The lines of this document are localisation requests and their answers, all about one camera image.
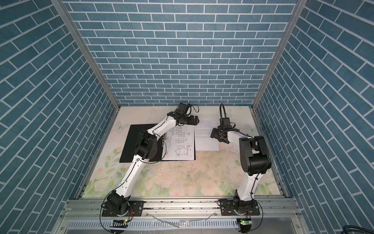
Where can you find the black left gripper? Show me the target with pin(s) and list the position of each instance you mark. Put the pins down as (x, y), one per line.
(195, 120)

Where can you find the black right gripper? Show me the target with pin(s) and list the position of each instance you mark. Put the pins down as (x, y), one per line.
(215, 133)

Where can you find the technical drawing paper sheet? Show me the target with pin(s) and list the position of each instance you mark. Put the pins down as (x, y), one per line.
(180, 145)

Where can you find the red folder with black inside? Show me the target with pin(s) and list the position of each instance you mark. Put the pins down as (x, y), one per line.
(129, 147)

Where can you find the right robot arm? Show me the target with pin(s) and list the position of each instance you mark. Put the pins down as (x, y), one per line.
(254, 160)

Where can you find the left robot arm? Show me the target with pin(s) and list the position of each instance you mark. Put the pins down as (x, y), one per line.
(146, 147)

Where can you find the text paper sheet far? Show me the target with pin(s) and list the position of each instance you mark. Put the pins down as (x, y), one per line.
(202, 133)

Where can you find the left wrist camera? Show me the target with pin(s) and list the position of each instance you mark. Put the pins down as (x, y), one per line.
(184, 108)

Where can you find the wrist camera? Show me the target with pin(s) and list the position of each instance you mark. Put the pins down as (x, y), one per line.
(184, 108)
(225, 122)

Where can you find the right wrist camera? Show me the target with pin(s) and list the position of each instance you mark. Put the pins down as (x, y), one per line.
(225, 122)

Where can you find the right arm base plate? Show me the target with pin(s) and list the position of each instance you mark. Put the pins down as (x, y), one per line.
(238, 207)

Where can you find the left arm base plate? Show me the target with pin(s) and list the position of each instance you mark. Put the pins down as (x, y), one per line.
(130, 208)

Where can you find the aluminium front rail frame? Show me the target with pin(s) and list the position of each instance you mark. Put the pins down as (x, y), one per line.
(199, 215)

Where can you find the aluminium right corner post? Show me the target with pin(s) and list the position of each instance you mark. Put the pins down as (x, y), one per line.
(299, 7)

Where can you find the aluminium corner post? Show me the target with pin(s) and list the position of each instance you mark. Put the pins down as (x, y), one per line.
(73, 30)
(299, 7)

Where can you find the aluminium left corner post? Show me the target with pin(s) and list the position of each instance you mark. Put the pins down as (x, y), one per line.
(73, 30)

